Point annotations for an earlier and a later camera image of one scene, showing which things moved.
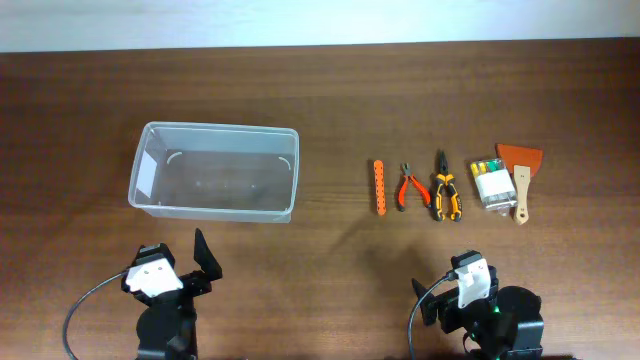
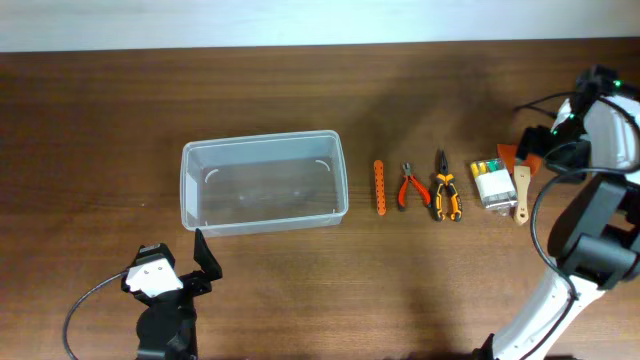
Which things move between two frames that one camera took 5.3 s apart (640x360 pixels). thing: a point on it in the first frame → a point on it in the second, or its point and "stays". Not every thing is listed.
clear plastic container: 216,172 → 263,183
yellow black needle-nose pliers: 446,181 stays
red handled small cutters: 426,198 stays
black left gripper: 190,284 stays
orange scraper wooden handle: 524,162 stays
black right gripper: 445,307 → 533,141
